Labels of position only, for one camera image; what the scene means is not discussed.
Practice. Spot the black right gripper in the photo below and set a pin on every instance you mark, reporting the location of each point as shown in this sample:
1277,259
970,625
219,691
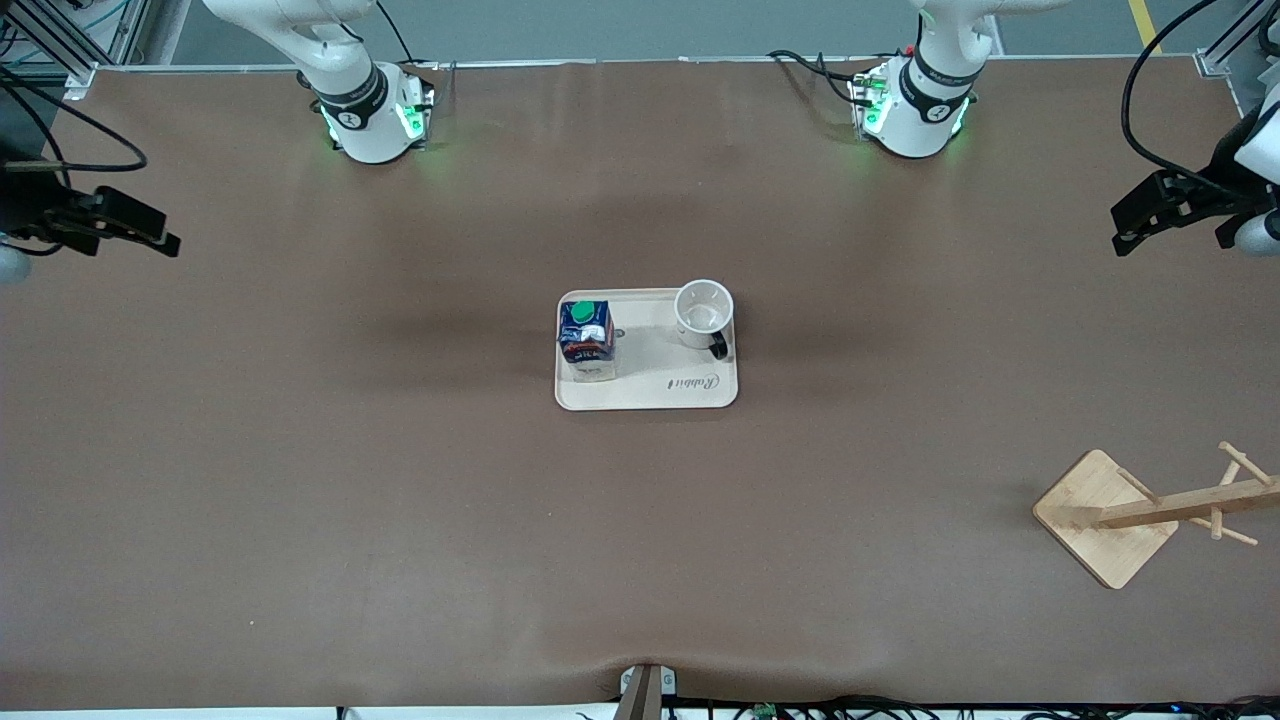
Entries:
22,208

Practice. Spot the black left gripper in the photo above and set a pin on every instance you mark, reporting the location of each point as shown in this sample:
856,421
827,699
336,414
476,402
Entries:
1219,172

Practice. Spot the blue milk carton green cap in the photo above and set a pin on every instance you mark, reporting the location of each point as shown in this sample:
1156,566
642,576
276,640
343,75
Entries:
585,335

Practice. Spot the cream tray with rabbit print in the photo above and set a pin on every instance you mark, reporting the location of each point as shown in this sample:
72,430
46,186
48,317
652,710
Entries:
660,375

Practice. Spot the wooden mug stand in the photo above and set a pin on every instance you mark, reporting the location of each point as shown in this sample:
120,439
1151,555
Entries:
1105,520

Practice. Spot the aluminium frame post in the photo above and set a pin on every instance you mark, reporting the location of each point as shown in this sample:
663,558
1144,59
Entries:
1235,50
60,35

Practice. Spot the grey metal table bracket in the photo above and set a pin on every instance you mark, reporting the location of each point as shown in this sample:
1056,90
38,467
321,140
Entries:
650,690

